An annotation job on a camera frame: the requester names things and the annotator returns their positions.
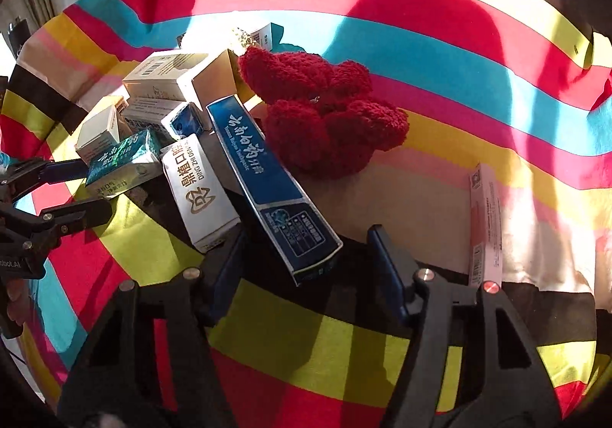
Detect white and teal box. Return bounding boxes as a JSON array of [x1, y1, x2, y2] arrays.
[[249, 23, 286, 54]]

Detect large white and tan box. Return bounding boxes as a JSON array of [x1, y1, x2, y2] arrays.
[[122, 48, 241, 130]]

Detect red plush toy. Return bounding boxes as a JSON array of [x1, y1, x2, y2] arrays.
[[238, 47, 410, 180]]

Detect person's left hand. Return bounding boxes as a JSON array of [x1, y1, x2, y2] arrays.
[[4, 279, 30, 339]]

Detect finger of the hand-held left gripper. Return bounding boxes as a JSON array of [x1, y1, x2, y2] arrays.
[[0, 199, 114, 244], [0, 158, 91, 200]]

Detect striped colourful tablecloth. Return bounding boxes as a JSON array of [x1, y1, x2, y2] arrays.
[[0, 0, 612, 428]]

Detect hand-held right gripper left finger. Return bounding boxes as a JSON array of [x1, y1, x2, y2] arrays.
[[57, 229, 249, 428]]

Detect small white box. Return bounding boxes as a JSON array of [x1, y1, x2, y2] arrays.
[[75, 96, 131, 162]]

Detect white box with brown print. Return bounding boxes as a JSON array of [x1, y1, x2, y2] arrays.
[[161, 133, 241, 253]]

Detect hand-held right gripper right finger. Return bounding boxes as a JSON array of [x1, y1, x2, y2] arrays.
[[366, 225, 562, 428]]

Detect white box with blue end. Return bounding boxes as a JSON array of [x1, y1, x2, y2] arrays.
[[122, 97, 204, 143]]

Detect long pink box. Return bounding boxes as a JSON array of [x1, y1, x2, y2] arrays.
[[469, 163, 504, 289]]

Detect blue toothpaste box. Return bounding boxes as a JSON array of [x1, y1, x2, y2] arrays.
[[205, 94, 344, 288]]

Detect green shiny box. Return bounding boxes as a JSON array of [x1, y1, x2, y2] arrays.
[[85, 128, 164, 199]]

